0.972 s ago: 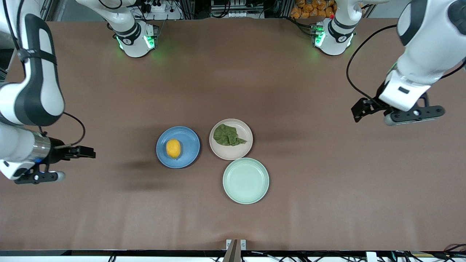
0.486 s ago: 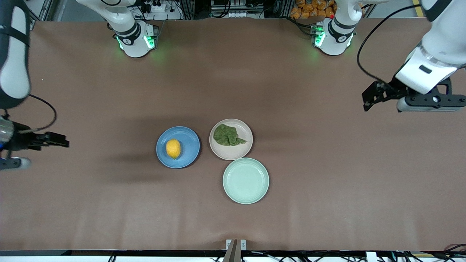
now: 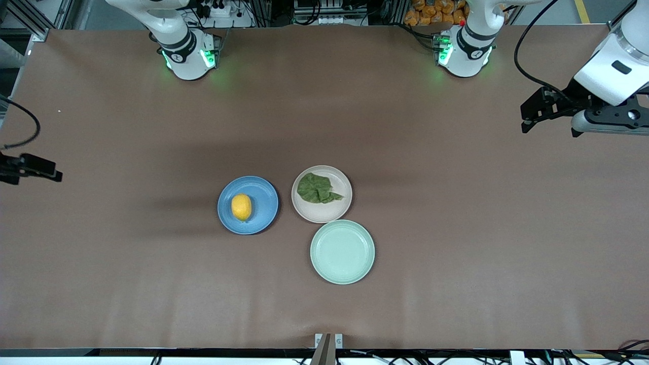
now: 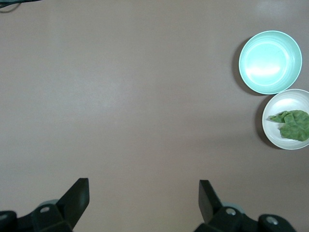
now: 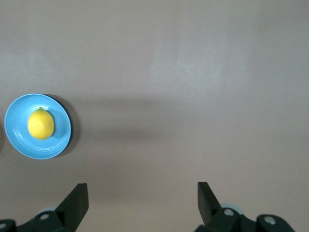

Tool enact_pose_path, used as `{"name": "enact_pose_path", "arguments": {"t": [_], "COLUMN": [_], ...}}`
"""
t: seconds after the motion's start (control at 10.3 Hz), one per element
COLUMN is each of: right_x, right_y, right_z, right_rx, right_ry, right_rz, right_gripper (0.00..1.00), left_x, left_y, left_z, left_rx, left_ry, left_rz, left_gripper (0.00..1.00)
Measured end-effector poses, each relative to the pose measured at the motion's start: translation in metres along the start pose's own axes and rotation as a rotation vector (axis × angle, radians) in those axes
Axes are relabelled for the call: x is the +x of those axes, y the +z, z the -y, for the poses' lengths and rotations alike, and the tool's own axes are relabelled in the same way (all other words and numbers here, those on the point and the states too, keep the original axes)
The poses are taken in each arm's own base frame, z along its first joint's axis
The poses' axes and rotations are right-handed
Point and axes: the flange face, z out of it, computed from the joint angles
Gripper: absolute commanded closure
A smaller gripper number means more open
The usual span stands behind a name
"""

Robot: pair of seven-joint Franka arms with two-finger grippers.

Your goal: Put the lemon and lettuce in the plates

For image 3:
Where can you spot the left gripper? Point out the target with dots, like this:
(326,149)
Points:
(576,94)

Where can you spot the yellow lemon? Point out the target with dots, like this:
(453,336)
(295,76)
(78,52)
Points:
(242,207)

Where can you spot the green lettuce leaf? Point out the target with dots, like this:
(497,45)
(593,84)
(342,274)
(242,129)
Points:
(315,188)

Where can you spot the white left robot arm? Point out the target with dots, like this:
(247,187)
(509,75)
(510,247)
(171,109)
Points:
(464,57)

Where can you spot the bag of orange fruits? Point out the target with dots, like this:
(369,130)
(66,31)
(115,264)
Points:
(431,11)

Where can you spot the blue plate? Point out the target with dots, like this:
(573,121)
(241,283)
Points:
(261,218)

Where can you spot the white power strip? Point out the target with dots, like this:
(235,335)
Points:
(215,9)

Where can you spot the beige plate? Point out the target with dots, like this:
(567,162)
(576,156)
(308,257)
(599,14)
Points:
(324,213)

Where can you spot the light green plate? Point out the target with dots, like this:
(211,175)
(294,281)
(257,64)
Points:
(342,252)

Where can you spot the aluminium frame profile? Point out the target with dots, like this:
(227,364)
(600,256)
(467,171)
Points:
(619,26)
(39,34)

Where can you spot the metal table edge bracket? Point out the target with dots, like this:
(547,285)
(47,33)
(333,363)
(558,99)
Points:
(338,340)

